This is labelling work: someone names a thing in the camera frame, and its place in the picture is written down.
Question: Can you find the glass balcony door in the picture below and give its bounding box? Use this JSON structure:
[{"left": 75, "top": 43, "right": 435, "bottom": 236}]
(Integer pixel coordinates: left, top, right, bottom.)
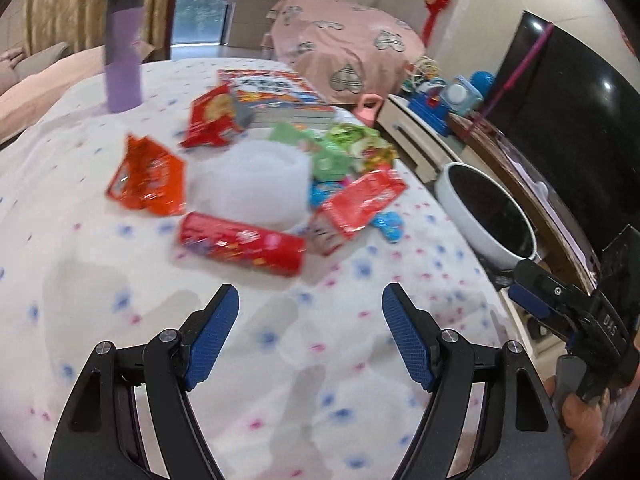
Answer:
[{"left": 170, "top": 0, "right": 241, "bottom": 46}]

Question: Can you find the golden curtain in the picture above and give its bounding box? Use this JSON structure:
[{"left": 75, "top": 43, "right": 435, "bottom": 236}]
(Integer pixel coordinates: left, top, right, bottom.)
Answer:
[{"left": 22, "top": 0, "right": 176, "bottom": 61}]

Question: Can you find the green milk carton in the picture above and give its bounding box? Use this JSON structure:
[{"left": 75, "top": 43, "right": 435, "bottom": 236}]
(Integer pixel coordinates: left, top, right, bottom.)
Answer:
[{"left": 270, "top": 122, "right": 351, "bottom": 181}]

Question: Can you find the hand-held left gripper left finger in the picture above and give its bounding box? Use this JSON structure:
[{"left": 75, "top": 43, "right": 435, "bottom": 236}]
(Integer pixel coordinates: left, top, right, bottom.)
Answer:
[{"left": 44, "top": 283, "right": 240, "bottom": 480}]

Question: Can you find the black television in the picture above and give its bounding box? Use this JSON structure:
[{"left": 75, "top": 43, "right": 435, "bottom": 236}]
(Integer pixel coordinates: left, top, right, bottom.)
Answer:
[{"left": 492, "top": 10, "right": 640, "bottom": 256}]

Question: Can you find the blue candy wrapper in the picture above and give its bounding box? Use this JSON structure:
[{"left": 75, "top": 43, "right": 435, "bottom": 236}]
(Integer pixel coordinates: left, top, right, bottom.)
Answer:
[
  {"left": 372, "top": 212, "right": 405, "bottom": 243},
  {"left": 310, "top": 180, "right": 347, "bottom": 209}
]

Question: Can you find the white dotted tablecloth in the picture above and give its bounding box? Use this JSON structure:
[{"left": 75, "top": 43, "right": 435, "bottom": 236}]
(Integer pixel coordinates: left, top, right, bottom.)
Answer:
[{"left": 0, "top": 57, "right": 526, "bottom": 480}]

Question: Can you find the blue spiky ball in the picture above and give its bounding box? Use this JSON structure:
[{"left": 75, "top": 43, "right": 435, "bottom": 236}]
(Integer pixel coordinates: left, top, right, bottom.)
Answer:
[{"left": 472, "top": 71, "right": 496, "bottom": 98}]

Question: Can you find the white foam net sleeve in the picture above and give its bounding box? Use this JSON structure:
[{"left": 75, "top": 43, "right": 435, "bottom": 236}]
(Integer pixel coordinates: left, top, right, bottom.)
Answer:
[{"left": 187, "top": 139, "right": 311, "bottom": 228}]

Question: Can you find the white television cabinet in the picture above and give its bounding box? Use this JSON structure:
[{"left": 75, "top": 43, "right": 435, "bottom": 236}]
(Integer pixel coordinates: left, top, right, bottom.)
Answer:
[{"left": 377, "top": 95, "right": 601, "bottom": 341}]

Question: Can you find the person's right hand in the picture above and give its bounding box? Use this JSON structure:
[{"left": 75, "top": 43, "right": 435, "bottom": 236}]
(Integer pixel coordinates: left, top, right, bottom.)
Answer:
[{"left": 545, "top": 375, "right": 608, "bottom": 480}]

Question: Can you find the white bin with black liner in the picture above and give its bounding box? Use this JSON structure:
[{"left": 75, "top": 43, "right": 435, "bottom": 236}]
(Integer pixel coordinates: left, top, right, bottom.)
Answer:
[{"left": 434, "top": 162, "right": 541, "bottom": 268}]

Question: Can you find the pink heart print cover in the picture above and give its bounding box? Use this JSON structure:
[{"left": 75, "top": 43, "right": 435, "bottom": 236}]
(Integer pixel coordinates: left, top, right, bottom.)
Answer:
[{"left": 265, "top": 0, "right": 426, "bottom": 103}]

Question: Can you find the purple tumbler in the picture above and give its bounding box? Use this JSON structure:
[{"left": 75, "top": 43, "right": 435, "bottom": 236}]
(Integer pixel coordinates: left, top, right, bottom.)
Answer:
[{"left": 102, "top": 0, "right": 146, "bottom": 114}]

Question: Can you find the red flat snack wrapper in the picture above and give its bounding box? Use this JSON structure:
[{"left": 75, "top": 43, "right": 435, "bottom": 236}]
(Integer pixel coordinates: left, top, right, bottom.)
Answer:
[{"left": 306, "top": 169, "right": 406, "bottom": 256}]

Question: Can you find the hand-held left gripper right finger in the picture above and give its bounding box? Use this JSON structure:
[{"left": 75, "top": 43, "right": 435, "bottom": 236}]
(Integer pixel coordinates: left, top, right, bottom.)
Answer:
[{"left": 382, "top": 282, "right": 572, "bottom": 480}]

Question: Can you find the orange snack packet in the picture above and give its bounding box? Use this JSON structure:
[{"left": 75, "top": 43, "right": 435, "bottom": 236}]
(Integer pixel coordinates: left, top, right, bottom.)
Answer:
[{"left": 105, "top": 135, "right": 187, "bottom": 217}]

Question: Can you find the toy ferris wheel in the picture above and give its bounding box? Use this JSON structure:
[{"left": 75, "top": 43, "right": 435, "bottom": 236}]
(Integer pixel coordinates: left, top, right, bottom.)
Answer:
[{"left": 407, "top": 55, "right": 442, "bottom": 86}]

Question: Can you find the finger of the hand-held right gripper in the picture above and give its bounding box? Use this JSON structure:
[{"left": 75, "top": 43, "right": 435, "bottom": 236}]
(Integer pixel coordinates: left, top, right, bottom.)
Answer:
[{"left": 509, "top": 259, "right": 599, "bottom": 331}]

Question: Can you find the pink kettlebell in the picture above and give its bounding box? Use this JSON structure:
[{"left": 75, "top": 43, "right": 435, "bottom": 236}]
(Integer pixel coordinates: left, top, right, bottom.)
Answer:
[{"left": 356, "top": 94, "right": 383, "bottom": 126}]

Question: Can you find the blue toy machine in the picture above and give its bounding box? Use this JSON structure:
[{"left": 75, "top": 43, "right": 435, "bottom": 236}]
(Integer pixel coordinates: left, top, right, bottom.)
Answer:
[{"left": 410, "top": 76, "right": 485, "bottom": 136}]

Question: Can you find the red biscuit packet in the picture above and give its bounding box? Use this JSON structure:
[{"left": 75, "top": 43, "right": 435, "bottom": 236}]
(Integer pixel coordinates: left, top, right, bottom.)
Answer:
[{"left": 180, "top": 85, "right": 246, "bottom": 148}]

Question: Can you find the green drink pouch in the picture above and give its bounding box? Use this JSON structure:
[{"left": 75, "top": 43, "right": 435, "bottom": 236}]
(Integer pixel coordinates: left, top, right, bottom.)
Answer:
[{"left": 325, "top": 122, "right": 398, "bottom": 168}]

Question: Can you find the red tube snack packet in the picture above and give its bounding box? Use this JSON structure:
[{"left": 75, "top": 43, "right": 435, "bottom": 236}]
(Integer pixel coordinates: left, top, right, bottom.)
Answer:
[{"left": 178, "top": 211, "right": 306, "bottom": 277}]

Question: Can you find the red hanging decoration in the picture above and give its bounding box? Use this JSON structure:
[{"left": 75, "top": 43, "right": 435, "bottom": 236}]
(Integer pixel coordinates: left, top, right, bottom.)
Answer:
[{"left": 422, "top": 0, "right": 461, "bottom": 46}]

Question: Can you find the pink stick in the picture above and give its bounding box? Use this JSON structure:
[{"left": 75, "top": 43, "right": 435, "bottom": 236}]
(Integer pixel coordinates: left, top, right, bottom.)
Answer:
[{"left": 467, "top": 24, "right": 555, "bottom": 133}]

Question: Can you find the colourful children's book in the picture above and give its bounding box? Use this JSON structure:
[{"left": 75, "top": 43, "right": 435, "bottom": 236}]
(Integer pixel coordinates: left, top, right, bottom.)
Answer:
[{"left": 217, "top": 68, "right": 337, "bottom": 128}]

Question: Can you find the beige sofa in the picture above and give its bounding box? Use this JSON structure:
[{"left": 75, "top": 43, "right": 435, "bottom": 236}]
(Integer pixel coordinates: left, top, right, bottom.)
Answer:
[{"left": 0, "top": 42, "right": 106, "bottom": 146}]

